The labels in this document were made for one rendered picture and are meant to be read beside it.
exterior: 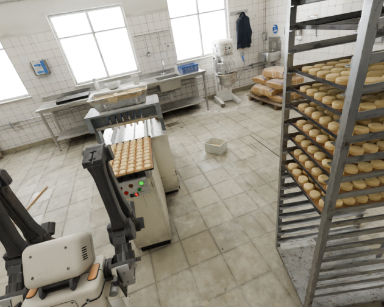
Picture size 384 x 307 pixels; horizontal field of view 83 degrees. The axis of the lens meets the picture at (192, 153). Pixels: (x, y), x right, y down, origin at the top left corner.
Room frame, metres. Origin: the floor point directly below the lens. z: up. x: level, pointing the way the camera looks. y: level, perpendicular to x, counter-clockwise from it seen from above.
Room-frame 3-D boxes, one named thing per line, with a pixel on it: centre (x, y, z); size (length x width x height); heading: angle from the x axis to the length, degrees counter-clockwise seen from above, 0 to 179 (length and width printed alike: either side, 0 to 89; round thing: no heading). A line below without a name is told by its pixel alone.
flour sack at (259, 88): (4.61, -1.89, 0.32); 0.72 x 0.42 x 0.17; 18
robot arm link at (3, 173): (0.78, 0.82, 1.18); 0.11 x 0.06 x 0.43; 96
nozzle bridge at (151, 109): (2.20, 0.59, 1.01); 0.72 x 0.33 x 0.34; 96
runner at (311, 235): (1.03, -0.84, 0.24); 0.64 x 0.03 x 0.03; 88
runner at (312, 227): (1.03, -0.84, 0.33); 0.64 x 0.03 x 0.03; 88
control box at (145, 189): (1.34, 0.50, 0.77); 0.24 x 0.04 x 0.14; 96
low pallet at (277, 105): (4.66, -2.10, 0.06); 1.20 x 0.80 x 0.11; 16
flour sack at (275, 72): (4.62, -2.13, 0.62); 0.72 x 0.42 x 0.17; 20
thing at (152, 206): (1.70, 0.54, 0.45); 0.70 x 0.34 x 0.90; 6
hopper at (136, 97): (2.20, 0.59, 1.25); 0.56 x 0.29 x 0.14; 96
